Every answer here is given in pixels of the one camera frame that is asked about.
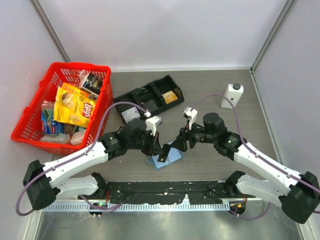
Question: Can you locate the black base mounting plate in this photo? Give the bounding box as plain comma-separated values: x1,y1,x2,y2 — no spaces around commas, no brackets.
77,180,257,205

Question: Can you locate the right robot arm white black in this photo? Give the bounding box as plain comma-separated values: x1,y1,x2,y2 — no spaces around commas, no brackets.
170,110,320,224

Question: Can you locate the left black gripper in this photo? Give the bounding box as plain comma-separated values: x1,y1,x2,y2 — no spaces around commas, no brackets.
128,128,164,156

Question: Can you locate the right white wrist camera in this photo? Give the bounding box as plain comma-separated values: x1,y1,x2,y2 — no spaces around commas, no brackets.
182,107,198,130

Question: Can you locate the white card in tray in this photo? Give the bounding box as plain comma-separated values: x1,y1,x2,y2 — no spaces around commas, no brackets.
121,106,141,124

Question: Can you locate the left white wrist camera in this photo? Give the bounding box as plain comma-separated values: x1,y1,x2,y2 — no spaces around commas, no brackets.
145,115,163,136

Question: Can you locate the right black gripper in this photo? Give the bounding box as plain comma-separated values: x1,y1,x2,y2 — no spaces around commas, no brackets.
170,119,217,152

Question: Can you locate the blue leather card holder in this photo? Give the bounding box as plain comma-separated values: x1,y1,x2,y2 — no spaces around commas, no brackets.
146,148,184,170

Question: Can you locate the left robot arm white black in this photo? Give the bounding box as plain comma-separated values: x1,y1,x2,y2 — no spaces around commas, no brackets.
22,116,163,211

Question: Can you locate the red plastic shopping basket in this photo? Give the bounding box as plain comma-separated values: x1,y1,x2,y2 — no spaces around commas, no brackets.
11,62,113,155

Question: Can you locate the black snack box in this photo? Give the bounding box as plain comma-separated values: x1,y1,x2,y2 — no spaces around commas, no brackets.
79,72,103,98

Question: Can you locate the aluminium rail frame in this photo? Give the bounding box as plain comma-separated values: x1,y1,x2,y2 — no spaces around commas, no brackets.
31,179,306,213

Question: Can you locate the yellow Lays chips bag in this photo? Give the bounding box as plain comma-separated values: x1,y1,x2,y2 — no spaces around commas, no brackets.
53,82,97,128

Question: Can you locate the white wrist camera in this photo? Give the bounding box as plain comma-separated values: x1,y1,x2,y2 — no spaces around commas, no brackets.
182,107,198,130
145,115,163,136

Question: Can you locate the black three-compartment organizer tray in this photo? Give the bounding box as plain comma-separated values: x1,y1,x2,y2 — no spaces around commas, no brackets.
113,74,185,116

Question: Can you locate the white bottle grey cap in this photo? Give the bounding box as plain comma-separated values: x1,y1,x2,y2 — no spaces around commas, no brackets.
220,83,244,109

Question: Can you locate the blue packaged item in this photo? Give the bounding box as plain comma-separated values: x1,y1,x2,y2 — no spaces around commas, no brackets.
41,108,64,135

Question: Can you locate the grey VIP card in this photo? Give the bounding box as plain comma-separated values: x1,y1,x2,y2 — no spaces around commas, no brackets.
157,143,171,163

